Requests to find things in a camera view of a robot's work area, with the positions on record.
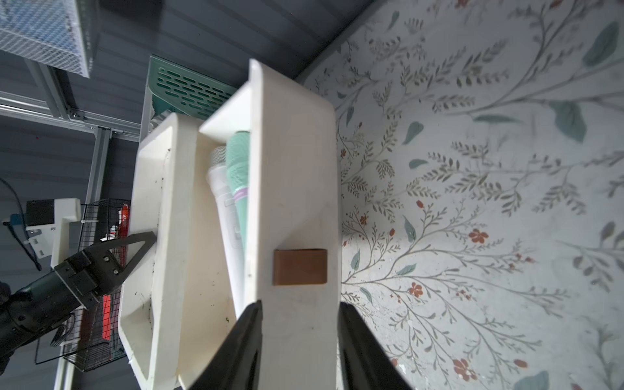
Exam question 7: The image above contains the white pulled out drawer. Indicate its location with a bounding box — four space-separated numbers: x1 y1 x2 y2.
199 60 341 389

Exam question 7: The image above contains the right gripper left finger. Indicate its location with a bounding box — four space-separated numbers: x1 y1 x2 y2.
190 301 263 390

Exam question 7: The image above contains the white wire wall basket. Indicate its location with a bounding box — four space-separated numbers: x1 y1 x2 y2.
1 0 100 78

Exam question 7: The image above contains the green plastic file organizer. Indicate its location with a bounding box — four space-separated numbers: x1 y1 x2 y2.
140 55 237 139

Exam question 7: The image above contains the green microphone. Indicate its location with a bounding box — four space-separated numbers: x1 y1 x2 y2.
225 131 251 248

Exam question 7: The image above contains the black wire tray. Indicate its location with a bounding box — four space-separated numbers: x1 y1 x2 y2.
25 198 130 372

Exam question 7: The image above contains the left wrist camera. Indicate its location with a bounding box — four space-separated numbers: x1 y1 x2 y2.
2 198 82 271

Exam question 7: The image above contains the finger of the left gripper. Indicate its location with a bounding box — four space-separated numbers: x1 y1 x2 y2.
89 231 157 295

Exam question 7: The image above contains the white plastic drawer unit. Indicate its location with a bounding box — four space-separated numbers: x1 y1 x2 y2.
119 114 237 389

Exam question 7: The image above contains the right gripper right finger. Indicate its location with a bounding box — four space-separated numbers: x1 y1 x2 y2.
337 302 411 390

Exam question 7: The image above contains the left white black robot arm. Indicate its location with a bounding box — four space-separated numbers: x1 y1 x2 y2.
1 232 157 371

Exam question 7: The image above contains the white microphone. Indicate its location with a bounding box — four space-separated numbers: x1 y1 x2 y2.
206 146 245 318

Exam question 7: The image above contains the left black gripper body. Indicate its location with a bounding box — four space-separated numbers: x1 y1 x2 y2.
54 249 110 310

